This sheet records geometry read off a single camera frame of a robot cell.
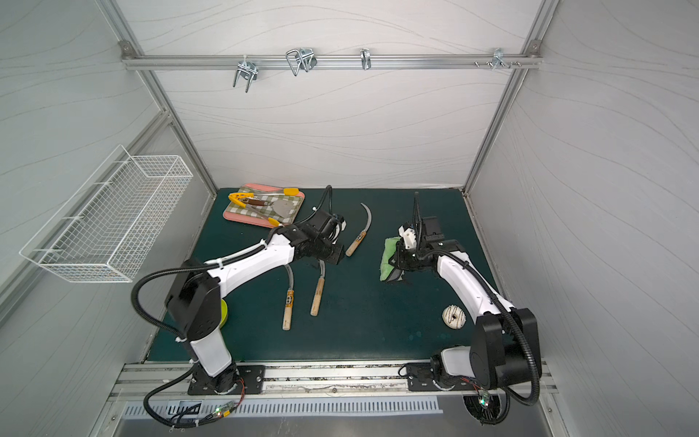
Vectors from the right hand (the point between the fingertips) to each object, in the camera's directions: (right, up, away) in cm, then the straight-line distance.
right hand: (393, 259), depth 85 cm
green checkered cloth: (-49, +16, +27) cm, 58 cm away
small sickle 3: (-10, +5, +18) cm, 21 cm away
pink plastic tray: (-54, +12, +26) cm, 61 cm away
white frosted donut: (+18, -17, -3) cm, 25 cm away
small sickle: (-34, -17, -1) cm, 38 cm away
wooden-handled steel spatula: (-43, +18, +30) cm, 55 cm away
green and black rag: (-1, +4, -2) cm, 4 cm away
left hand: (-16, +1, +1) cm, 16 cm away
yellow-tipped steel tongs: (-64, +22, +29) cm, 74 cm away
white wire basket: (-76, +10, -19) cm, 79 cm away
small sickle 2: (-24, -11, +4) cm, 27 cm away
